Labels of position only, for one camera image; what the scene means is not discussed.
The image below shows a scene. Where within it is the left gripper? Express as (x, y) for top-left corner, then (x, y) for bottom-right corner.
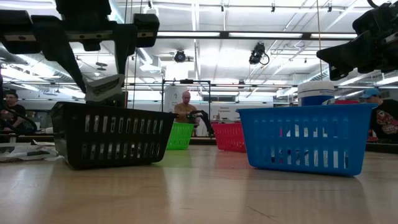
(0, 0), (160, 94)

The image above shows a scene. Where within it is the white poster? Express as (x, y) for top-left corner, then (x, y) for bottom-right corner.
(164, 85), (188, 114)

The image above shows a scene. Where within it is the black aluminium table frame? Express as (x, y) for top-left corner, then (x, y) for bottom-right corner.
(0, 29), (398, 155)

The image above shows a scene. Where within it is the black overhead camera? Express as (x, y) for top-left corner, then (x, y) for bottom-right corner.
(173, 49), (187, 63)
(248, 42), (270, 65)

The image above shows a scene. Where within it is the red plastic basket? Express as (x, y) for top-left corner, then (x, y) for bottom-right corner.
(212, 122), (247, 153)

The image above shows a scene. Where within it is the background black rig frame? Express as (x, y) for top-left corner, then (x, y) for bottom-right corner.
(160, 78), (212, 125)

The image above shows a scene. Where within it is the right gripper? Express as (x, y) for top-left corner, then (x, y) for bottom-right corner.
(316, 0), (398, 82)

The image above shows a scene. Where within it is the person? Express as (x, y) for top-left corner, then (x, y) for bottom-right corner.
(0, 90), (27, 133)
(173, 90), (198, 124)
(360, 88), (398, 142)

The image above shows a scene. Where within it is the black plastic basket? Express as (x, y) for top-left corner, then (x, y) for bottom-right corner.
(49, 101), (178, 170)

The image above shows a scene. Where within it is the red storage bin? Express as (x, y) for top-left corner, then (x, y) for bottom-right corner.
(334, 98), (361, 105)

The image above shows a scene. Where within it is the LED light bar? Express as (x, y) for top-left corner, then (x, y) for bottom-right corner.
(228, 32), (303, 39)
(157, 31), (221, 37)
(310, 32), (358, 39)

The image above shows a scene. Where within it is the blue plastic basket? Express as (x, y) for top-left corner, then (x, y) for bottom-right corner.
(236, 103), (379, 177)

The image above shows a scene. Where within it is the green plastic basket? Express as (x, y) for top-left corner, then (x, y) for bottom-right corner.
(165, 122), (196, 151)

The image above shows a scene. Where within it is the disinfectant wipes canister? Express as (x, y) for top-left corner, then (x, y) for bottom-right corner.
(297, 80), (336, 106)

